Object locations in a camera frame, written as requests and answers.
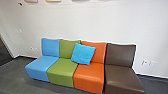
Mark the blue square cushion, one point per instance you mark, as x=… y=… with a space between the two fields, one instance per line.
x=83 y=54

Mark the orange sofa seat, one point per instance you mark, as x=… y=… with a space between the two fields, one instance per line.
x=89 y=80

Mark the green sofa seat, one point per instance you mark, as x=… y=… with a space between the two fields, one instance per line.
x=61 y=73

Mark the blue sofa seat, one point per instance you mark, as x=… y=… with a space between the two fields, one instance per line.
x=38 y=68

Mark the yellow wall poster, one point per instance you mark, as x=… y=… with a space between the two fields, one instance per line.
x=53 y=1

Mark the white light switch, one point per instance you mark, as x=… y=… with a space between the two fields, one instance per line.
x=18 y=30

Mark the pink and orange wall poster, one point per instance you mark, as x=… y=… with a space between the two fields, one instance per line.
x=30 y=1

